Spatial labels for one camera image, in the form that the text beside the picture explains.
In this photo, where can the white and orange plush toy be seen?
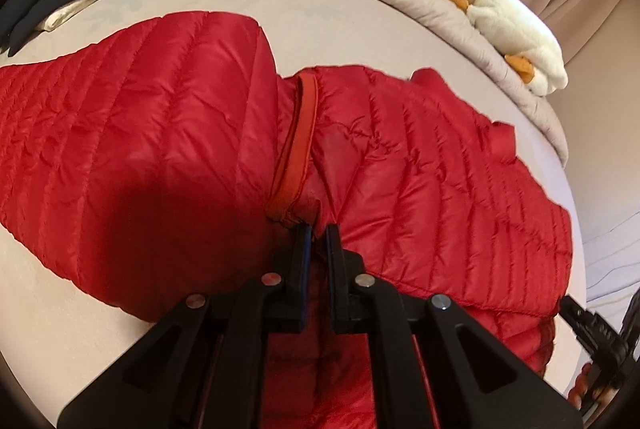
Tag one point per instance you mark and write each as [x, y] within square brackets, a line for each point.
[515, 29]

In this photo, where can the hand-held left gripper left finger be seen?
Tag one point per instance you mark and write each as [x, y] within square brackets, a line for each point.
[304, 259]

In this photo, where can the person's right hand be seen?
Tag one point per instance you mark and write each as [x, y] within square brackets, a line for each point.
[580, 390]

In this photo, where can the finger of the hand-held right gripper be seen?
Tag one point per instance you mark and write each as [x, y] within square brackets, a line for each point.
[575, 315]

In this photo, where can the bed with grey sheet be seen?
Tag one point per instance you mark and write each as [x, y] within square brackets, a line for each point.
[340, 34]

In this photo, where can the red quilted down jacket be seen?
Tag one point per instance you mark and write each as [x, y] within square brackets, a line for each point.
[165, 149]

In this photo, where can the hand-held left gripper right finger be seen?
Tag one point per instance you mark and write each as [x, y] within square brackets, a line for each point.
[331, 254]

